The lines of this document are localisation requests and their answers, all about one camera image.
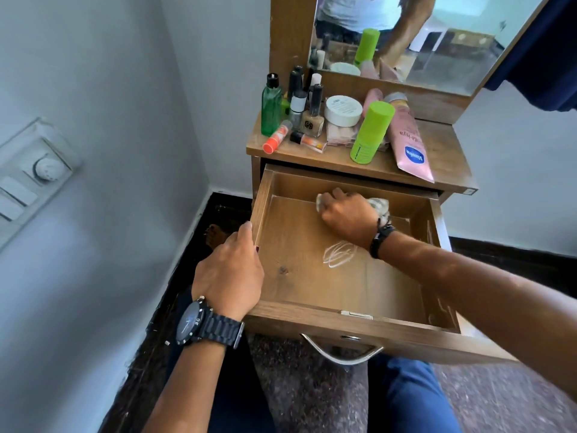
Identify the black wristwatch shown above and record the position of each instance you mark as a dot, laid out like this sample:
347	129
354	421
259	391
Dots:
203	322

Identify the dark bottle white cap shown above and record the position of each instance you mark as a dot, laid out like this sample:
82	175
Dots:
315	80

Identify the person's right fingers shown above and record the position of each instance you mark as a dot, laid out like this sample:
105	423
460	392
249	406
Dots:
334	201

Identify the beige compact case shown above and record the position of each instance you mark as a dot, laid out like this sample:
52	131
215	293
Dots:
340	134

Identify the white wall switch panel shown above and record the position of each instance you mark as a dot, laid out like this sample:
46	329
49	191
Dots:
36	175

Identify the wooden drawer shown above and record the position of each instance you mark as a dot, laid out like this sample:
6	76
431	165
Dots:
306	277

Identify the blue jeans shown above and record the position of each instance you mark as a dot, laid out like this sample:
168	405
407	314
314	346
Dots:
405	396

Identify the green bottle black cap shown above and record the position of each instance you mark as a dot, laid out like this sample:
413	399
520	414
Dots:
271	108

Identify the dark blue curtain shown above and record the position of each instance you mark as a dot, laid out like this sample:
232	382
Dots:
541	45

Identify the person's right hand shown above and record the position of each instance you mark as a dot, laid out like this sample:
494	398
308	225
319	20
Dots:
349	218

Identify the white wiping cloth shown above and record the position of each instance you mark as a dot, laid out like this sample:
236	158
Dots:
379	206

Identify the person's left forearm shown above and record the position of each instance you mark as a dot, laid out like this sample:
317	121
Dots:
194	387

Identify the small pink tube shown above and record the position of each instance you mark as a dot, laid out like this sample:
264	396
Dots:
370	100

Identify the white round cream jar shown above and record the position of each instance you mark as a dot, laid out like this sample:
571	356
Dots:
342	110

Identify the lime green cylinder bottle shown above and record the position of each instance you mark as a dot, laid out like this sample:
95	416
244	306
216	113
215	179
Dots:
372	132

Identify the wooden dressing table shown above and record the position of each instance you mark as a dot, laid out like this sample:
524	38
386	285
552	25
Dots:
444	148

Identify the orange lip balm tube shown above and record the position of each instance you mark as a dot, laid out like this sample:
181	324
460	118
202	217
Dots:
276	138

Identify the person's right forearm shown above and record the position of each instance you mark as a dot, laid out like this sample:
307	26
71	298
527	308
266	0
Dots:
478	290

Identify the person's left hand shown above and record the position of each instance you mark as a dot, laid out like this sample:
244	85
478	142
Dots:
227	277

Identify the dressing table mirror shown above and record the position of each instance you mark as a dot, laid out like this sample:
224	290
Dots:
450	63

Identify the grey bottle white cap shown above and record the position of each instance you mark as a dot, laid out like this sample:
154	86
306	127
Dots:
297	105

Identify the person's left thumb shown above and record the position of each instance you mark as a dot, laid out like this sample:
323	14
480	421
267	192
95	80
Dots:
247	236

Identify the small orange black-capped tube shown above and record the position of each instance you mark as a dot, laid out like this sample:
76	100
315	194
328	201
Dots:
311	142

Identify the beige nail polish bottle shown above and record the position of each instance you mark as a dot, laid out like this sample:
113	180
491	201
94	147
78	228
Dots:
313	121

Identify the black wristband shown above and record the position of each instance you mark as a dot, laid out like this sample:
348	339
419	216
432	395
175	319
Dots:
381	238

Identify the pink lotion tube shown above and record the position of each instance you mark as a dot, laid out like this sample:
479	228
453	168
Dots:
410	148

